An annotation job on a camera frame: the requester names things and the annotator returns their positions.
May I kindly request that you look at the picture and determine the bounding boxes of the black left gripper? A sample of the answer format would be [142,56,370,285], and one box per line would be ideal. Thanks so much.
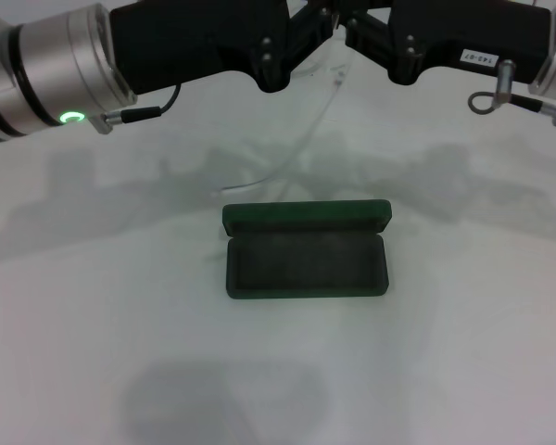
[108,0,340,93]

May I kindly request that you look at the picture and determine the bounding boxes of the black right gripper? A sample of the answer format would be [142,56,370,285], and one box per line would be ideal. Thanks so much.
[344,0,552,87]

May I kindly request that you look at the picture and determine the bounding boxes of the clear plastic glasses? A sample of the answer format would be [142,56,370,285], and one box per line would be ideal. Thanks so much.
[210,27,360,198]

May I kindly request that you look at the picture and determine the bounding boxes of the green glasses case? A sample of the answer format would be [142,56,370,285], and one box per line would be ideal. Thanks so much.
[221,198,394,301]

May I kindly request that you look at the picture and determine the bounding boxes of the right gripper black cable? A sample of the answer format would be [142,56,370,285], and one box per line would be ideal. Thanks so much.
[466,58,556,129]

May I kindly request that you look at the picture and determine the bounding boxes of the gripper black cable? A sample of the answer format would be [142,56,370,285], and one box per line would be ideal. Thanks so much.
[90,83,183,136]
[466,58,556,129]

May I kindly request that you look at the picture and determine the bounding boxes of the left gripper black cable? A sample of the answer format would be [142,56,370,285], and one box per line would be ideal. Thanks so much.
[90,83,183,136]

